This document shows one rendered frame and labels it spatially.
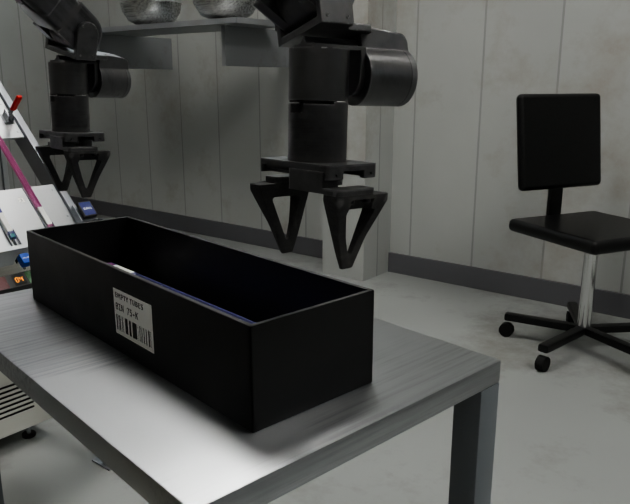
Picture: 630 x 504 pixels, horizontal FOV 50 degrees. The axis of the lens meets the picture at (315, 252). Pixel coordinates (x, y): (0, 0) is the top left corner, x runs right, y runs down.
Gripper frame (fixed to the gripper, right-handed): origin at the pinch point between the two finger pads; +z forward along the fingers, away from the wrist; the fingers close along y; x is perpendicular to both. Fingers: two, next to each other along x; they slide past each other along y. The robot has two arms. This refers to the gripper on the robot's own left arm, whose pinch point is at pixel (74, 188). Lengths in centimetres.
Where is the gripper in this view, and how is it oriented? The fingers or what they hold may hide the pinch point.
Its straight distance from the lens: 115.3
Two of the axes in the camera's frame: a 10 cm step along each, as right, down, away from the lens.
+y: -6.8, -1.8, 7.1
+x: -7.3, 1.3, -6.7
